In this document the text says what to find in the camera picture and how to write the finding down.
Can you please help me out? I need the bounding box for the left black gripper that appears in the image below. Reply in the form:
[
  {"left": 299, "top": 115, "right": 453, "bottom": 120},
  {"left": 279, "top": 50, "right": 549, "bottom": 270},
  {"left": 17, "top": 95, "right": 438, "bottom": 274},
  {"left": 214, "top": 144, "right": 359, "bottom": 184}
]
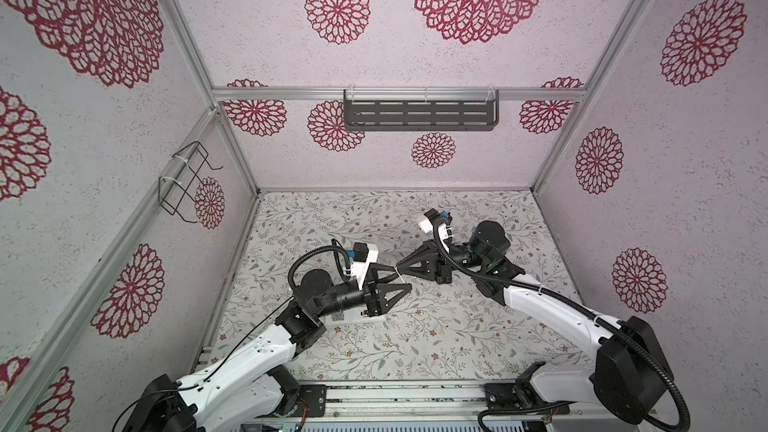
[{"left": 315, "top": 263, "right": 410, "bottom": 320}]

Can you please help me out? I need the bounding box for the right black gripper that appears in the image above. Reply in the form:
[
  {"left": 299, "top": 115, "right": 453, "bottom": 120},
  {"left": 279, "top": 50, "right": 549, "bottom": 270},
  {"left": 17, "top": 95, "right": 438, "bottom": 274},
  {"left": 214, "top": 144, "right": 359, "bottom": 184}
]
[{"left": 399, "top": 242, "right": 489, "bottom": 290}]

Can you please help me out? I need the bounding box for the white remote control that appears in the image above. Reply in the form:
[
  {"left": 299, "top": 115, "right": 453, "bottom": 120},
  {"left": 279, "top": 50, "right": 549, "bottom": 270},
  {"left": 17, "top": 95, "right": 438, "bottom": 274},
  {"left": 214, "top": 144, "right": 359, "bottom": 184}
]
[{"left": 321, "top": 307, "right": 387, "bottom": 328}]

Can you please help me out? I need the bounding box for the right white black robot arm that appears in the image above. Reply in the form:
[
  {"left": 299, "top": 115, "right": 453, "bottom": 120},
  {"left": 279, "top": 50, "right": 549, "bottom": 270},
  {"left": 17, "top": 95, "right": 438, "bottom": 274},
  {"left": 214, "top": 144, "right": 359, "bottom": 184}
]
[{"left": 395, "top": 212, "right": 691, "bottom": 431}]

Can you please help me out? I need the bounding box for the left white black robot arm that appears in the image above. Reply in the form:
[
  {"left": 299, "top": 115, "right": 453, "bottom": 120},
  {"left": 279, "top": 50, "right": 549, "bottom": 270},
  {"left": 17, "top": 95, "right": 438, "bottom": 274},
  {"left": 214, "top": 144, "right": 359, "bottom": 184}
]
[{"left": 112, "top": 263, "right": 412, "bottom": 431}]

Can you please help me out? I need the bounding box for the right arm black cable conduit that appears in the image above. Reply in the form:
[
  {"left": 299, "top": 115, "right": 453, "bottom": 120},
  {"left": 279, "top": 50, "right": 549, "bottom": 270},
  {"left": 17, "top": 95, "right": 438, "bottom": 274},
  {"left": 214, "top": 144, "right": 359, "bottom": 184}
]
[{"left": 431, "top": 221, "right": 691, "bottom": 432}]

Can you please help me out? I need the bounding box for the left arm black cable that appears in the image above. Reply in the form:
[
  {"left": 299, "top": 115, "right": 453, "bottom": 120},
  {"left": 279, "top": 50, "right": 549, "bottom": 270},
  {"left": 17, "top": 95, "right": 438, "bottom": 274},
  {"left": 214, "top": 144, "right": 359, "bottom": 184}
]
[{"left": 286, "top": 239, "right": 352, "bottom": 298}]

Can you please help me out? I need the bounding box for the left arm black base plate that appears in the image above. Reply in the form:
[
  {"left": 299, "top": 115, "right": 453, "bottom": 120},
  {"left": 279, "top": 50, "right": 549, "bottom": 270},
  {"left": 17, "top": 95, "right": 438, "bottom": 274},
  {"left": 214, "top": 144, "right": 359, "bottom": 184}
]
[{"left": 274, "top": 384, "right": 328, "bottom": 418}]

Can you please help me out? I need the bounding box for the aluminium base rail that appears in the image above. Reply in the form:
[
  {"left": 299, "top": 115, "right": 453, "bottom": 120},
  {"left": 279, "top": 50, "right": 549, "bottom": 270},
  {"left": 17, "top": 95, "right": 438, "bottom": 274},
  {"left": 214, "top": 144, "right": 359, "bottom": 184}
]
[{"left": 154, "top": 377, "right": 660, "bottom": 424}]

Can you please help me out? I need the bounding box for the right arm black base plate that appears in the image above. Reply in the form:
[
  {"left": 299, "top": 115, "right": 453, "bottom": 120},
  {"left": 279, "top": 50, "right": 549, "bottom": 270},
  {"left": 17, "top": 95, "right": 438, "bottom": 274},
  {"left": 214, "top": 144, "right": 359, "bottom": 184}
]
[{"left": 484, "top": 381, "right": 571, "bottom": 415}]

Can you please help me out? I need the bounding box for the grey slotted wall shelf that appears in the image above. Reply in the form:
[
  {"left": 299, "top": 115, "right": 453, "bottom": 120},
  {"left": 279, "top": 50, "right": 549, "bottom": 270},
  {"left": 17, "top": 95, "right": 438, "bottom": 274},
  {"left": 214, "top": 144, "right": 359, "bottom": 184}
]
[{"left": 342, "top": 90, "right": 499, "bottom": 132}]

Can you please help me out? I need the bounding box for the black wire wall basket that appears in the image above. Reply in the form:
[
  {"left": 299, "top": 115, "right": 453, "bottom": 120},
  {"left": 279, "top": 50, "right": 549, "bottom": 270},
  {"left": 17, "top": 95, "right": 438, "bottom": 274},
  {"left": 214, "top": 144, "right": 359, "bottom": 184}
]
[{"left": 156, "top": 141, "right": 223, "bottom": 224}]

